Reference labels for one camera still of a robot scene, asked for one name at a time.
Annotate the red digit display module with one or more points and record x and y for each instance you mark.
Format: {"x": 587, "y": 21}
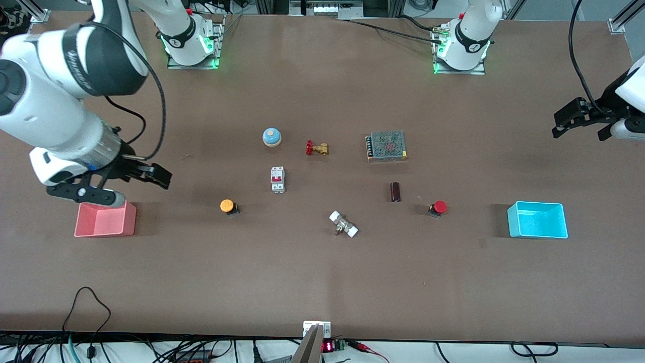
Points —
{"x": 332, "y": 346}

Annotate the pink plastic bin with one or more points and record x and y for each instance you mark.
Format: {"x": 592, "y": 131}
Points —
{"x": 106, "y": 222}

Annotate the yellow push button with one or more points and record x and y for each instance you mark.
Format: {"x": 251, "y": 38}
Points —
{"x": 227, "y": 205}

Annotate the blue call bell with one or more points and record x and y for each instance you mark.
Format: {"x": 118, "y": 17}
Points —
{"x": 271, "y": 136}

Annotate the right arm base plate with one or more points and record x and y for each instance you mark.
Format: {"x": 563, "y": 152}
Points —
{"x": 218, "y": 40}

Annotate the white circuit breaker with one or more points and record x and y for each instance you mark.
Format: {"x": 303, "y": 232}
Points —
{"x": 277, "y": 180}

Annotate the metal mesh power supply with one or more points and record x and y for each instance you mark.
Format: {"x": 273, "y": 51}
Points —
{"x": 387, "y": 145}

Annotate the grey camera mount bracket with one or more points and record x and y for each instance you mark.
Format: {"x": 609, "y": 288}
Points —
{"x": 310, "y": 348}

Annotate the white-ended metal pipe fitting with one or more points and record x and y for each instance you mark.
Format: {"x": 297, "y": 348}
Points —
{"x": 343, "y": 224}

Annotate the cyan plastic bin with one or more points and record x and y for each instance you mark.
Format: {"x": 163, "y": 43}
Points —
{"x": 539, "y": 222}

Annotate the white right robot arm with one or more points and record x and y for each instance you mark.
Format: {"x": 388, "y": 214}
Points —
{"x": 50, "y": 116}

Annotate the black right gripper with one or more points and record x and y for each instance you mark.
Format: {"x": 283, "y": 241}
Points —
{"x": 124, "y": 166}

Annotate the dark brown capacitor cylinder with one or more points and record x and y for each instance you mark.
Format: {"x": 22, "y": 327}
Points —
{"x": 395, "y": 192}

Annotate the aluminium frame corner profile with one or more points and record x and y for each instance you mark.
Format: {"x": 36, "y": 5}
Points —
{"x": 625, "y": 17}
{"x": 39, "y": 11}

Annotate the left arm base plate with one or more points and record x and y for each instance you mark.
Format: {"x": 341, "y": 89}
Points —
{"x": 461, "y": 72}

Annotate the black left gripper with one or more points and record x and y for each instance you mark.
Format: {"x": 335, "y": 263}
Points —
{"x": 600, "y": 109}

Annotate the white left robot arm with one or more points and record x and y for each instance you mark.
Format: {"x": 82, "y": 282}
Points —
{"x": 473, "y": 30}

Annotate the red push button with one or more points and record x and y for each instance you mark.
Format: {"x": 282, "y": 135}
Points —
{"x": 439, "y": 206}

